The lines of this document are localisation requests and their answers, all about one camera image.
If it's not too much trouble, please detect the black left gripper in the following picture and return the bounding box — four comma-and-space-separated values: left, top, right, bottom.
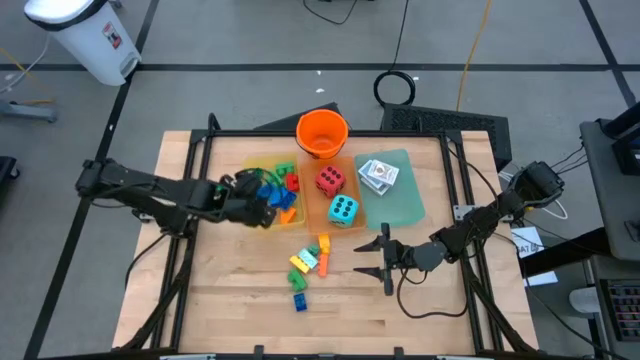
217, 172, 278, 229

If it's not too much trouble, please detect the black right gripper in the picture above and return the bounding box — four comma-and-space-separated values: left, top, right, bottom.
352, 222, 416, 296

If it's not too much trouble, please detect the light blue toy brick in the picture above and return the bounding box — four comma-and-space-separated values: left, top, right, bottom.
256, 183, 279, 204

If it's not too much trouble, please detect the teal foam die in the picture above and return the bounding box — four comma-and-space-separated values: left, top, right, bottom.
327, 194, 360, 229

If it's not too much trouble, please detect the blue patterned card deck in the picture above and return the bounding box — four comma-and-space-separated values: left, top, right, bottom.
357, 159, 394, 197

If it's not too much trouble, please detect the red foam die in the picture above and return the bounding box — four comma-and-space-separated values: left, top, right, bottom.
314, 165, 347, 199

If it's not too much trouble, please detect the gold emblem card deck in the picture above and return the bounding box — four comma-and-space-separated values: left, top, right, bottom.
366, 159, 401, 188

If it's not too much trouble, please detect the yellow translucent plastic bin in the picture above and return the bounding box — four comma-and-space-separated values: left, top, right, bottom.
243, 153, 307, 232

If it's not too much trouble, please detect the teal translucent plastic bin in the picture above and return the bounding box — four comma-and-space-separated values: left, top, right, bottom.
353, 148, 427, 232

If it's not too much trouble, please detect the orange pumpkin face bucket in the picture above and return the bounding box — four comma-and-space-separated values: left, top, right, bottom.
295, 108, 350, 160

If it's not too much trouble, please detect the black perforated computer case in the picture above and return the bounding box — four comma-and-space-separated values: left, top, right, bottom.
380, 103, 514, 173

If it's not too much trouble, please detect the white printed paper sheet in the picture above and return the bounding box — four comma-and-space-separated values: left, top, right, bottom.
509, 225, 546, 260

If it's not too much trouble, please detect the black desk edge bar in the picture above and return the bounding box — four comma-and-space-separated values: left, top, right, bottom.
517, 227, 614, 279

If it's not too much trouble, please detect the grey cylinder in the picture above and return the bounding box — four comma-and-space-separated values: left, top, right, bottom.
568, 286, 601, 315

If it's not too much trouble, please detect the white pedal trash bin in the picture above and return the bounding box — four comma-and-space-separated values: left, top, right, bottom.
23, 0, 143, 87

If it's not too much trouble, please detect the grey equipment cart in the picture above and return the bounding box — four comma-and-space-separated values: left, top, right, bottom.
579, 102, 640, 264

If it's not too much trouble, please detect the grey metal stand base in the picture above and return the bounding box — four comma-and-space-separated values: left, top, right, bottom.
0, 97, 59, 124

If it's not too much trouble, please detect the black keyboard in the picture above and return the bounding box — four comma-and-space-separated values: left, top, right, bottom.
599, 278, 640, 344

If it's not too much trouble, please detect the black aluminium table frame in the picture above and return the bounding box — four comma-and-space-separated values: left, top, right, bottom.
119, 112, 536, 354

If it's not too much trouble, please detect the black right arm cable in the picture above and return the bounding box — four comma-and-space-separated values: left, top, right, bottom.
396, 267, 470, 320

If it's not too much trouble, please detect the white cable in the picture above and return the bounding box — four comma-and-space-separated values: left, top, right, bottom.
498, 169, 570, 221

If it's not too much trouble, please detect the black hanging cable with coil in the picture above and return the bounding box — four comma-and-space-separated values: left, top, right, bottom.
373, 0, 417, 108

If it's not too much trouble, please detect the black floor cable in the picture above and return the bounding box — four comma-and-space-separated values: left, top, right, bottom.
302, 0, 360, 26

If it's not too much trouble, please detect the yellow hanging cable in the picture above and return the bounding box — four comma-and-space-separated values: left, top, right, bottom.
455, 0, 494, 112

